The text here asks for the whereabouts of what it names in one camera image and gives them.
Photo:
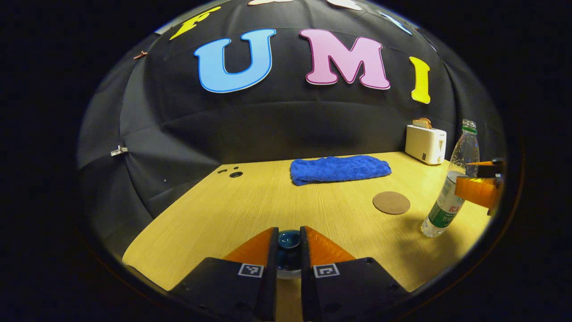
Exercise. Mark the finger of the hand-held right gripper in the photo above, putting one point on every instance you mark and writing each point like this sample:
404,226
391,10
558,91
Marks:
476,190
496,162

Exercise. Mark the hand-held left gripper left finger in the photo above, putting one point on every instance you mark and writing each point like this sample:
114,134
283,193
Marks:
270,286

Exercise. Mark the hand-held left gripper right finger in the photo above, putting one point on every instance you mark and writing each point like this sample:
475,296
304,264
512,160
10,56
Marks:
306,286

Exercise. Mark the clear plastic water bottle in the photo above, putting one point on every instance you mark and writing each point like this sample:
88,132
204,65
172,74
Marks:
464,152

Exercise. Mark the round brown coaster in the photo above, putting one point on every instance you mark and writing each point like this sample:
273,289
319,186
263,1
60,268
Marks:
391,203

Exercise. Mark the white toaster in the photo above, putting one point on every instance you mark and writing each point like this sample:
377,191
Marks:
424,145

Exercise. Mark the toast bread slice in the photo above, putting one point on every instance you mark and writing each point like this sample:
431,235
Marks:
422,123

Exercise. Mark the blue folded towel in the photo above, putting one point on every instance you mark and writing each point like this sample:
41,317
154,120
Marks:
339,169

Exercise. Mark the black backdrop cloth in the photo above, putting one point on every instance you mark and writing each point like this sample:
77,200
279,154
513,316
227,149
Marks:
268,125

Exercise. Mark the metal cloth clip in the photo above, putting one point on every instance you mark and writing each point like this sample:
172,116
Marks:
119,150

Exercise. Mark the red cloth clip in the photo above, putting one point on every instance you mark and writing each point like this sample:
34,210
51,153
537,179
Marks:
140,55

